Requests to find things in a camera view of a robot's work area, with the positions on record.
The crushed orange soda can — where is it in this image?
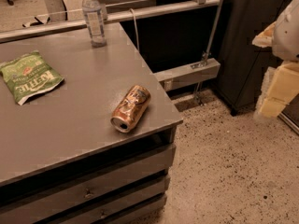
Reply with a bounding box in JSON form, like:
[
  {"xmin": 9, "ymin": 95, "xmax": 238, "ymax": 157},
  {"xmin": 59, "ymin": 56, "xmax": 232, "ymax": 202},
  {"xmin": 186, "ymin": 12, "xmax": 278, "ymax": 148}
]
[{"xmin": 110, "ymin": 85, "xmax": 151, "ymax": 133}]

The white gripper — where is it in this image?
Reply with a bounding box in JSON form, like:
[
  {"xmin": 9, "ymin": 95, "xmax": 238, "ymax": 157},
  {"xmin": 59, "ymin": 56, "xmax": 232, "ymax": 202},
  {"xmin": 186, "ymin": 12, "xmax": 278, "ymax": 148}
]
[{"xmin": 252, "ymin": 0, "xmax": 299, "ymax": 118}]

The grey drawer cabinet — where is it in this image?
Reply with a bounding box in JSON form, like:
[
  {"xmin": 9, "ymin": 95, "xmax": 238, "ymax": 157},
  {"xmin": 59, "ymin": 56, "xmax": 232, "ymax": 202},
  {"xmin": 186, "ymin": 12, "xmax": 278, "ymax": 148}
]
[{"xmin": 0, "ymin": 128, "xmax": 177, "ymax": 224}]

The green jalapeno chip bag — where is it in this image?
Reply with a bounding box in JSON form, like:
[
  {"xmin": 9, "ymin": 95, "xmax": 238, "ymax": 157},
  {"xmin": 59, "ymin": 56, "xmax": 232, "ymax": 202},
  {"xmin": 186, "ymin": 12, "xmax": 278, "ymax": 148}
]
[{"xmin": 0, "ymin": 50, "xmax": 64, "ymax": 105}]

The clear blue plastic water bottle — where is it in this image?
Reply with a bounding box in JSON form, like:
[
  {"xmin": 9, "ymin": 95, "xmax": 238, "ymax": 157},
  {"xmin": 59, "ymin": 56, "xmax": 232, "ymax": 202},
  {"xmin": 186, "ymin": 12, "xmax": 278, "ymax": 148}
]
[{"xmin": 82, "ymin": 0, "xmax": 107, "ymax": 47}]

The grey metal rail frame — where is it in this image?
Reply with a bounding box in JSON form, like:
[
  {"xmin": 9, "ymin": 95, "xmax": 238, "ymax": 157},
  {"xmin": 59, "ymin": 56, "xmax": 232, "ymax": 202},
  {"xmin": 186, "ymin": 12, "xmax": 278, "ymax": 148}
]
[{"xmin": 0, "ymin": 0, "xmax": 228, "ymax": 105}]

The dark cabinet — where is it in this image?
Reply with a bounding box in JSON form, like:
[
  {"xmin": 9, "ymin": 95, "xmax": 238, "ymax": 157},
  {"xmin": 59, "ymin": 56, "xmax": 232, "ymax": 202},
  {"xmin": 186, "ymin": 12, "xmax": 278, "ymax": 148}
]
[{"xmin": 215, "ymin": 0, "xmax": 291, "ymax": 116}]

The white cable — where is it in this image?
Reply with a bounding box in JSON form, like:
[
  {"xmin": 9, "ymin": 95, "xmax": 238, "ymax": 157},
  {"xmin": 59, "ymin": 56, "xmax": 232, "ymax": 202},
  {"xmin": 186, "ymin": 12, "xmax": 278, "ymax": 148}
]
[{"xmin": 129, "ymin": 7, "xmax": 141, "ymax": 52}]

